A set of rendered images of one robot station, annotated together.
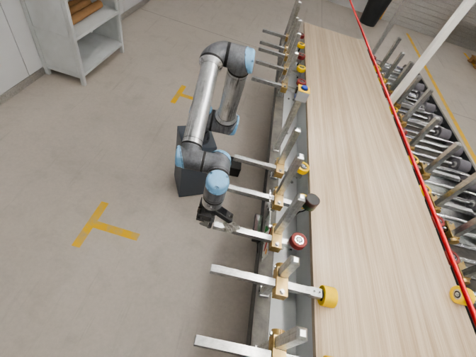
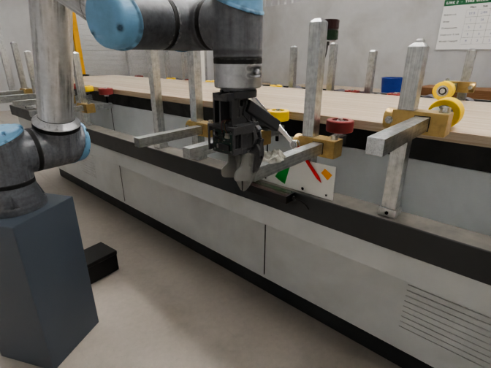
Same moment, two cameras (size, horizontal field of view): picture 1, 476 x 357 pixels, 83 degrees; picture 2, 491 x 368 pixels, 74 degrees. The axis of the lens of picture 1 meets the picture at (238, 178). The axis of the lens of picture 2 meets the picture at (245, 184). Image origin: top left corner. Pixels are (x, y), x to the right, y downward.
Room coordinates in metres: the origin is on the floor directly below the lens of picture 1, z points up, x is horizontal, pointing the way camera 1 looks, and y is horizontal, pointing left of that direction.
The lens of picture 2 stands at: (0.17, 0.49, 1.09)
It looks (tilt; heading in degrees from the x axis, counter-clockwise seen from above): 21 degrees down; 318
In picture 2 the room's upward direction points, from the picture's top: straight up
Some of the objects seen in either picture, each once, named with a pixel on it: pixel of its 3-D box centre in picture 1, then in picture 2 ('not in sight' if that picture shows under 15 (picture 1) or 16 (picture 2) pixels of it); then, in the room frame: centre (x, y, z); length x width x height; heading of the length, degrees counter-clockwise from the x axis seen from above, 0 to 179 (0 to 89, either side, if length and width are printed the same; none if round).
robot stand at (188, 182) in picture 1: (193, 162); (36, 277); (1.46, 0.39, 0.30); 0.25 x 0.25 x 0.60; 33
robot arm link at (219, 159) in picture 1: (217, 165); (188, 25); (0.77, 0.10, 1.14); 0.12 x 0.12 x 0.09; 10
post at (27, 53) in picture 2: (288, 41); (35, 87); (2.97, -0.02, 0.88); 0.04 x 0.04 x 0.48; 6
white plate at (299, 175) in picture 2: (265, 235); (294, 174); (0.76, -0.25, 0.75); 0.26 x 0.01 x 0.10; 6
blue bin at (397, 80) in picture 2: not in sight; (394, 97); (3.02, -5.84, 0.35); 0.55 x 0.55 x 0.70
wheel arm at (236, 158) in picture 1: (268, 166); (189, 132); (1.18, -0.15, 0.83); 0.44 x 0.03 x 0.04; 96
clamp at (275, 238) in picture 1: (276, 237); (317, 144); (0.71, -0.28, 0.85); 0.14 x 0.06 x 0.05; 6
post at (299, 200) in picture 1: (282, 224); (312, 112); (0.74, -0.27, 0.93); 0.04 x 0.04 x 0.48; 6
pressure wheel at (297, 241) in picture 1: (295, 244); (338, 136); (0.71, -0.38, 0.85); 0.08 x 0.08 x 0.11
